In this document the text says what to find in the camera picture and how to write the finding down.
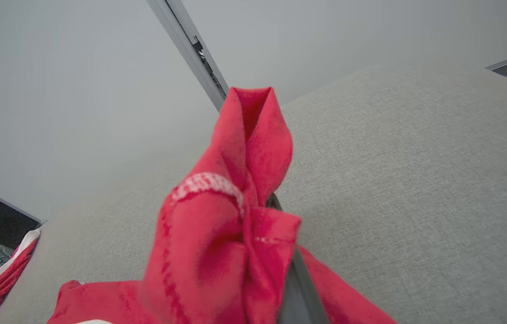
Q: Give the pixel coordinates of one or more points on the grey partition post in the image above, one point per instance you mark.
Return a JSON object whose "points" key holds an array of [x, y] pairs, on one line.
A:
{"points": [[181, 40]]}

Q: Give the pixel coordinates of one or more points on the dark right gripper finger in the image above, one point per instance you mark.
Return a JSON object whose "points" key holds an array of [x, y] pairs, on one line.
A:
{"points": [[302, 297]]}

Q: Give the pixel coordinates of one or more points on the red jersey with white sleeves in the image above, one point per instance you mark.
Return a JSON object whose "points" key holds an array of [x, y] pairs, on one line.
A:
{"points": [[217, 252]]}

